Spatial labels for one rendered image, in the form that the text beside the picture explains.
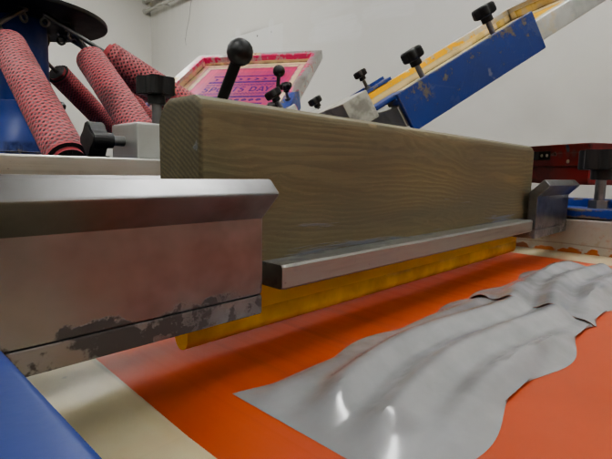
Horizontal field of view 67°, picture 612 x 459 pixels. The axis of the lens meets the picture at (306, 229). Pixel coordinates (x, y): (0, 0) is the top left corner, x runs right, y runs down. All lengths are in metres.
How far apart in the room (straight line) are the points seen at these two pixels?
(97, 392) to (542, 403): 0.15
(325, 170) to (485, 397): 0.12
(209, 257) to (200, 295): 0.01
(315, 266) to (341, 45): 2.89
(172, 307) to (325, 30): 3.06
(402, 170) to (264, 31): 3.37
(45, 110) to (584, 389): 0.64
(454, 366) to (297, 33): 3.22
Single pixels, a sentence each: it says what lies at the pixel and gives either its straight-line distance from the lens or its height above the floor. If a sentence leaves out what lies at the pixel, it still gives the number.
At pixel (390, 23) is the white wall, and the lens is 2.88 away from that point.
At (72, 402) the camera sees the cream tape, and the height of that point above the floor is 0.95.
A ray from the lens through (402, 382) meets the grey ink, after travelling 0.17.
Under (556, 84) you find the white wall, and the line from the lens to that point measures 2.40.
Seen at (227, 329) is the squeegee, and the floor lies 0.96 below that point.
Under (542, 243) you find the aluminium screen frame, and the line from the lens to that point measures 0.55.
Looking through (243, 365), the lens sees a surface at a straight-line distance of 0.19.
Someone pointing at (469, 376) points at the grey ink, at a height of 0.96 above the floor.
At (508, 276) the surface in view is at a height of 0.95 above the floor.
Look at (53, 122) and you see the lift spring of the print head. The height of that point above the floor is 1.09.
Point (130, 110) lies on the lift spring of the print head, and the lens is 0.75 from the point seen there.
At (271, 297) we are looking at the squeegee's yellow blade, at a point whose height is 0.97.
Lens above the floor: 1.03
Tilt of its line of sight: 7 degrees down
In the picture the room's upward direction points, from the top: 1 degrees clockwise
